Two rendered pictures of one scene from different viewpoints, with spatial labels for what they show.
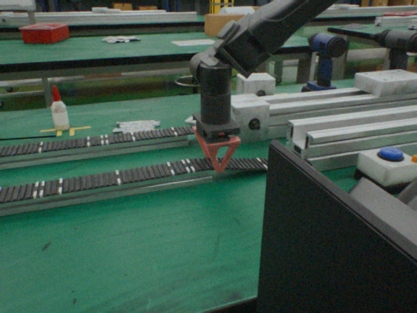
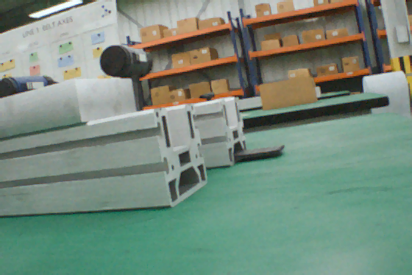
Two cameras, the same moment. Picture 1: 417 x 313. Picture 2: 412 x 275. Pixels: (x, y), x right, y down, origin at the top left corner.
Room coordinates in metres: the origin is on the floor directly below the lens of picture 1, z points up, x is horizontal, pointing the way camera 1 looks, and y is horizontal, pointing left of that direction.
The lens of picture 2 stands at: (0.64, -1.21, 0.86)
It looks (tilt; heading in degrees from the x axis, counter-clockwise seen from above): 3 degrees down; 37
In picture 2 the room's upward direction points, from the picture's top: 10 degrees counter-clockwise
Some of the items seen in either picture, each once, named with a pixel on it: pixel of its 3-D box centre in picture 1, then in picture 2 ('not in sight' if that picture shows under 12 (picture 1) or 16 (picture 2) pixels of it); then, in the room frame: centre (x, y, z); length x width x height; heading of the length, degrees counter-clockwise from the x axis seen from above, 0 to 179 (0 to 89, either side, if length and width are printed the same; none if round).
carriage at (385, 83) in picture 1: (389, 87); not in sight; (1.00, -0.51, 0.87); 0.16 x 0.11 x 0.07; 108
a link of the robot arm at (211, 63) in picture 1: (215, 77); not in sight; (0.64, -0.01, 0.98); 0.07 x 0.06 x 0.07; 16
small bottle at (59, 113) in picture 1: (58, 108); not in sight; (0.91, 0.41, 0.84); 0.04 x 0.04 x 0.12
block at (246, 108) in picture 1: (246, 119); not in sight; (0.85, -0.09, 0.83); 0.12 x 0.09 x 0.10; 18
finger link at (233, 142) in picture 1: (217, 147); not in sight; (0.63, -0.01, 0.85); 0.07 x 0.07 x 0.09; 18
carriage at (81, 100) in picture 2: not in sight; (51, 123); (0.90, -0.81, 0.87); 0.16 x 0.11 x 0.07; 108
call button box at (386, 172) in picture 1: (383, 167); not in sight; (0.62, -0.34, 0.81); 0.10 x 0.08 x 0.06; 18
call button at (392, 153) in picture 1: (390, 154); not in sight; (0.61, -0.34, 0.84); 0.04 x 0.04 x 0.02
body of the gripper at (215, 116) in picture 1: (215, 110); not in sight; (0.64, -0.01, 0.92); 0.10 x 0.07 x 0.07; 18
